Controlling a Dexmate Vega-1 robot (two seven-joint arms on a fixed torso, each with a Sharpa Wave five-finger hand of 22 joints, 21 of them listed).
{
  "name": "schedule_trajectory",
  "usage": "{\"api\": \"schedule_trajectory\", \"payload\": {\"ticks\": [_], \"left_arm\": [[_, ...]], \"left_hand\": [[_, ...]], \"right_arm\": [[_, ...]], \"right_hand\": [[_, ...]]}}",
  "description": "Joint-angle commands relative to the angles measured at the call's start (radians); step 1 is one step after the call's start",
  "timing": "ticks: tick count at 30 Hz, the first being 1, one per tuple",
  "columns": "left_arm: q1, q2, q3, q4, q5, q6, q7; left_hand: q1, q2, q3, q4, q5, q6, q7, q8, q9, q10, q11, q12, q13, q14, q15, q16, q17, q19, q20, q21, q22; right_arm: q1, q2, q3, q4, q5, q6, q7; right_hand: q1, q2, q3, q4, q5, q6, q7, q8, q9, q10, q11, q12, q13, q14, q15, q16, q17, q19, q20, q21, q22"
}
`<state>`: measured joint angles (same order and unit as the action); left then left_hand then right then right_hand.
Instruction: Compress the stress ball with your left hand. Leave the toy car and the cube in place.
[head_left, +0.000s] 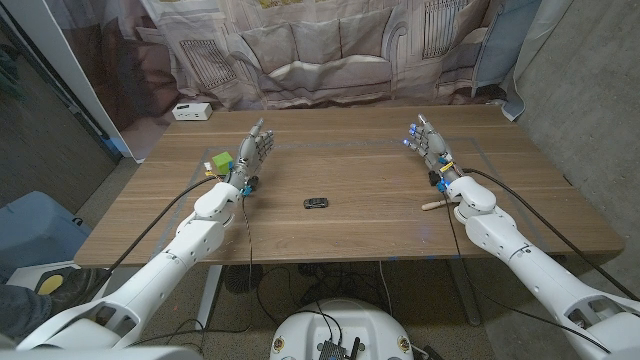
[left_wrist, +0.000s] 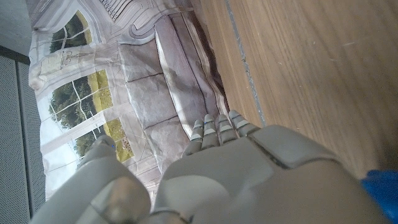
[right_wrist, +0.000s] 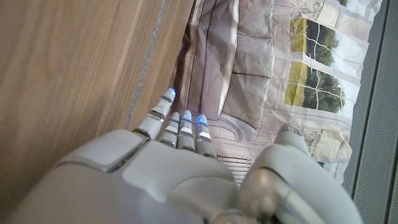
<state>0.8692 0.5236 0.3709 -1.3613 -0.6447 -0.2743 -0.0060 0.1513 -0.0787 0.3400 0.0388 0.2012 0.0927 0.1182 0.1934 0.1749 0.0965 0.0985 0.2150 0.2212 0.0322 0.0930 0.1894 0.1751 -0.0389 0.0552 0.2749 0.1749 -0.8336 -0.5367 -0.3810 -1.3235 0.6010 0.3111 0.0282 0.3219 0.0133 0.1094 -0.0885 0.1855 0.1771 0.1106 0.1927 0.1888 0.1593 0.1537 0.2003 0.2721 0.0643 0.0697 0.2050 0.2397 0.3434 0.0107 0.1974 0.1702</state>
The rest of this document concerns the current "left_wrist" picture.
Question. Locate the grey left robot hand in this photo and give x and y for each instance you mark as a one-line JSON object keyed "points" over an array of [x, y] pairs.
{"points": [[236, 174]]}

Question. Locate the blue spiky stress ball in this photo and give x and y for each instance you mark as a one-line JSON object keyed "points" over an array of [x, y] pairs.
{"points": [[382, 189]]}

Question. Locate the printed living room backdrop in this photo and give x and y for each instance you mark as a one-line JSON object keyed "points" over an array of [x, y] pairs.
{"points": [[149, 81]]}

